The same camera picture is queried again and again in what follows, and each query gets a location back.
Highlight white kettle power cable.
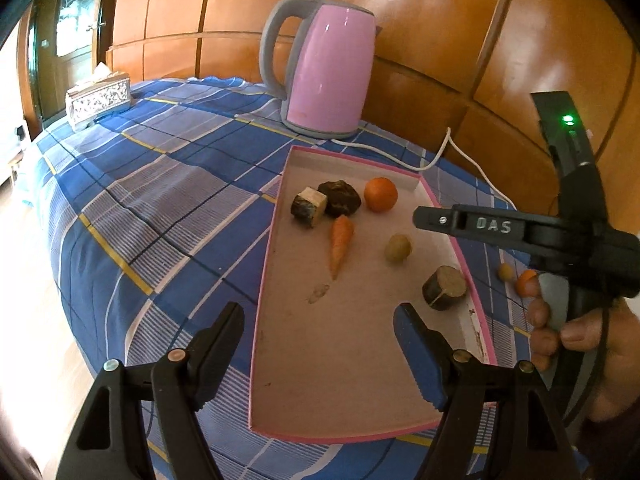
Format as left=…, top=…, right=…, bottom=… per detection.
left=330, top=127, right=518, bottom=211

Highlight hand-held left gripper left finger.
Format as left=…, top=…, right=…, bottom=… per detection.
left=56, top=301, right=246, bottom=480

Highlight patterned tissue box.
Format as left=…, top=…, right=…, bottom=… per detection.
left=65, top=62, right=133, bottom=132

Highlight dark lumpy fruit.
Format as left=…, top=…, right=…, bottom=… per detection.
left=317, top=180, right=362, bottom=219

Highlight small cut root chunk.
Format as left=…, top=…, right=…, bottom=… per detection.
left=291, top=186, right=328, bottom=229

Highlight person's right hand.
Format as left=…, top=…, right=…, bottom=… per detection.
left=526, top=274, right=640, bottom=423

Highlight blue plaid tablecloth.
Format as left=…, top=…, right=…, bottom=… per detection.
left=30, top=76, right=586, bottom=480

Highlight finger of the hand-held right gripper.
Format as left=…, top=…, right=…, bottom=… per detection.
left=413, top=203, right=533, bottom=247

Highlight carrot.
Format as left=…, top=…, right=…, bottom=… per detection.
left=329, top=215, right=355, bottom=281

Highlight orange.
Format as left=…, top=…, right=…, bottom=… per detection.
left=363, top=177, right=399, bottom=213
left=516, top=269, right=540, bottom=297

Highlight pink shallow tray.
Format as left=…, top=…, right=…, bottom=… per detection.
left=247, top=146, right=498, bottom=443

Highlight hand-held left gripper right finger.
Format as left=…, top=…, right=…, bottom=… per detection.
left=392, top=302, right=581, bottom=480

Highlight pink electric kettle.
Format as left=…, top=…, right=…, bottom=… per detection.
left=260, top=0, right=378, bottom=139

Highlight wooden glass door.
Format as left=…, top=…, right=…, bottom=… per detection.
left=17, top=0, right=116, bottom=131

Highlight round cut root cylinder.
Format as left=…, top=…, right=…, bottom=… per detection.
left=422, top=265, right=469, bottom=312

